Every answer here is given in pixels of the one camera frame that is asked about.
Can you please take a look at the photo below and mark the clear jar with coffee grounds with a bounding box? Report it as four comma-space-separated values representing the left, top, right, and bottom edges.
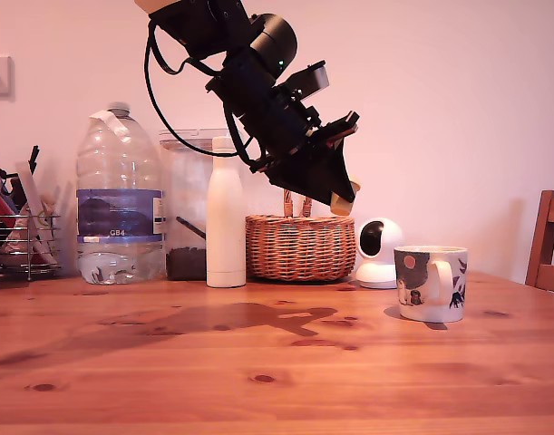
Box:
158, 128, 247, 282

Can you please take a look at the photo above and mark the black pen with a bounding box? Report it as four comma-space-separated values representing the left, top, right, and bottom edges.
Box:
27, 144, 42, 177

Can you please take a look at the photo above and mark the small white round camera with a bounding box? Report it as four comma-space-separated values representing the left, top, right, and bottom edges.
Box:
355, 217, 403, 290

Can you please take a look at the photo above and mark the short black arm cable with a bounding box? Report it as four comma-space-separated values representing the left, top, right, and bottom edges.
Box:
150, 22, 221, 77

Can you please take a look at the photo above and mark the metal wire rack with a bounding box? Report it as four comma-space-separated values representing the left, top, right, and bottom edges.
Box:
0, 212, 63, 282

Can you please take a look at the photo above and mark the wooden chair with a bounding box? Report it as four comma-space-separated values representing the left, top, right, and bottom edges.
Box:
524, 189, 554, 295

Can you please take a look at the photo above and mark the large clear water bottle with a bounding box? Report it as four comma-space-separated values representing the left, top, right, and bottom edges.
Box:
75, 101, 165, 285

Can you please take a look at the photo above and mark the dark scoop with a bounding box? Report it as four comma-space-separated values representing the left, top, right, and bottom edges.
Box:
175, 216, 209, 240

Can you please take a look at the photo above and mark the white illustrated coffee mug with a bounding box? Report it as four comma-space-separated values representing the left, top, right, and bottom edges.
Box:
393, 245, 469, 324

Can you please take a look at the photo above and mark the white paper strip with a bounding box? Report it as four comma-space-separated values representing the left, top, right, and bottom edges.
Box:
15, 160, 61, 268

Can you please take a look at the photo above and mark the long black arm cable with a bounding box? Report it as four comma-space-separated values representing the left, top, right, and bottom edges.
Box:
143, 20, 259, 167

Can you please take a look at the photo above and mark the gold coffee capsule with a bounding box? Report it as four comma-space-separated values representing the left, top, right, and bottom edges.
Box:
329, 177, 362, 217

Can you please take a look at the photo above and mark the white insulated bottle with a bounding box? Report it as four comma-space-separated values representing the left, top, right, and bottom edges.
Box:
206, 135, 248, 289

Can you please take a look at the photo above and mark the wicker basket with handle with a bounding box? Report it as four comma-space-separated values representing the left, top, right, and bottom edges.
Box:
245, 188, 356, 283

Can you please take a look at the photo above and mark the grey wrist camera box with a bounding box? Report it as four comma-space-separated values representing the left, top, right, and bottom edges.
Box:
278, 59, 330, 103

